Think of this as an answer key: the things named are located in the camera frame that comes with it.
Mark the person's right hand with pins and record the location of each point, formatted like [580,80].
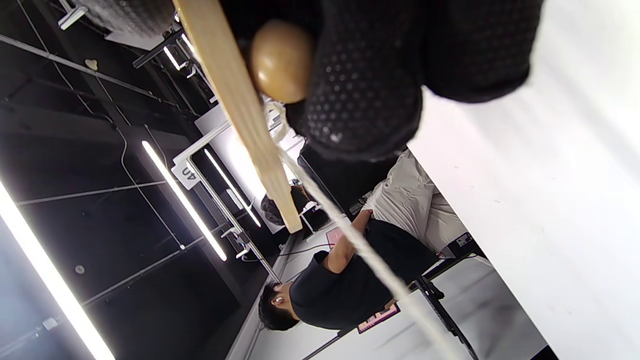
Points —
[370,75]

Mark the wooden crocodile lacing toy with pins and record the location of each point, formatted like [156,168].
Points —
[235,100]

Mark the long ceiling light strip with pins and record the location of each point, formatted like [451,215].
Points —
[232,189]
[182,200]
[45,280]

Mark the white number sign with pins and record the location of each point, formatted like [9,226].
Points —
[185,176]

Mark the white metal frame post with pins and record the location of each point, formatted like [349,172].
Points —
[215,197]

